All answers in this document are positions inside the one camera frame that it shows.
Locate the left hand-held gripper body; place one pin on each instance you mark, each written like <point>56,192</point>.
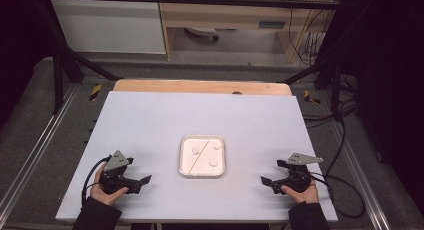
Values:
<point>113,176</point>

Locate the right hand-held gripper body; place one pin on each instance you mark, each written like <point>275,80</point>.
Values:
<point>298,178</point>

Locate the small white ball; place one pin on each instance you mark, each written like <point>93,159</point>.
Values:
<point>195,150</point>
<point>217,145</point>
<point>213,162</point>

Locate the white square tray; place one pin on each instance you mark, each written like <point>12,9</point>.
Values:
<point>203,168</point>

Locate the person's right hand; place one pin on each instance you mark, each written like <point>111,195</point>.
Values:
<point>305,196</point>

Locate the person's left hand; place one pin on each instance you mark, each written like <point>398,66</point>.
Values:
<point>105,198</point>

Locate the white table board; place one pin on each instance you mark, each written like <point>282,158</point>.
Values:
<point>150,123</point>

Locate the yellow black tape strip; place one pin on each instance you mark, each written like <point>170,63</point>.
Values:
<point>95,92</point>
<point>311,97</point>

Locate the wooden table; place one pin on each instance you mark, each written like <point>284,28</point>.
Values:
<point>200,87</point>

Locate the black curtain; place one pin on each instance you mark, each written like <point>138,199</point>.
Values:
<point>390,90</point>
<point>16,40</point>

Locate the white cabinet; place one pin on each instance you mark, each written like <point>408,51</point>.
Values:
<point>106,26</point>

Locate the chair base with caster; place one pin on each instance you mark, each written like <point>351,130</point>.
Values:
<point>203,31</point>

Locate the light wooden desk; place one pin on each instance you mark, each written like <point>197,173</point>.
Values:
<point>226,15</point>

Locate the aluminium rail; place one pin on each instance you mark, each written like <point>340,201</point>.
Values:
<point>36,150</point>
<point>360,170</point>

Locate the black frame leg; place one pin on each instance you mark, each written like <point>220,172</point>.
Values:
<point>58,80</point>
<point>335,86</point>

